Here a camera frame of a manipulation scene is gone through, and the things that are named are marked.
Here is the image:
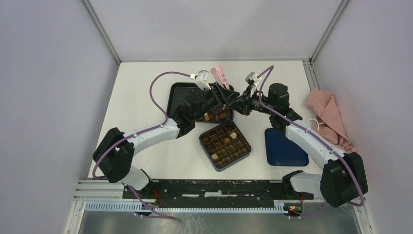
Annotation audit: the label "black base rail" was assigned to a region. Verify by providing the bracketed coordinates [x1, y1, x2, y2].
[137, 179, 314, 208]

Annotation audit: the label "blue box lid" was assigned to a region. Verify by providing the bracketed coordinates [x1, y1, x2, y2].
[264, 128, 309, 167]

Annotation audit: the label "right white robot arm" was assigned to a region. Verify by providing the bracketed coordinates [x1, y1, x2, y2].
[223, 83, 368, 208]

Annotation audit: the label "purple cable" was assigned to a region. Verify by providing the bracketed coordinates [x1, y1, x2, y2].
[256, 65, 365, 218]
[93, 71, 196, 220]

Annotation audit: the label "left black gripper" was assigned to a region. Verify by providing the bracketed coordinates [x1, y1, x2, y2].
[192, 81, 240, 122]

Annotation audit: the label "black chocolate tray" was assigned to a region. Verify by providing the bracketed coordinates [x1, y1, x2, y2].
[166, 82, 234, 124]

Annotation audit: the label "pink cloth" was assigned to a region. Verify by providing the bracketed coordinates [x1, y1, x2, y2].
[305, 88, 357, 154]

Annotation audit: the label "white cable duct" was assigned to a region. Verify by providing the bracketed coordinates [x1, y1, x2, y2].
[84, 201, 304, 214]

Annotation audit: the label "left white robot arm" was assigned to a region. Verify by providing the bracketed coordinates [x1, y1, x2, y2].
[93, 82, 240, 199]

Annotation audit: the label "pink tongs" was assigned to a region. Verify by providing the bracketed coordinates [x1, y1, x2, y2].
[210, 65, 230, 90]

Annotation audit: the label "blue chocolate box with insert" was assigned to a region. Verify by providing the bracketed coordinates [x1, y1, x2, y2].
[199, 120, 252, 172]

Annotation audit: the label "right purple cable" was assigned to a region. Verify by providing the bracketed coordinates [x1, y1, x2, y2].
[256, 65, 365, 218]

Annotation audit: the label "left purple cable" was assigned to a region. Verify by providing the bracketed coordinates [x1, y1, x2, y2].
[93, 71, 196, 220]

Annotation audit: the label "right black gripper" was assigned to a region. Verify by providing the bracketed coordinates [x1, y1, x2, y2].
[229, 85, 276, 116]

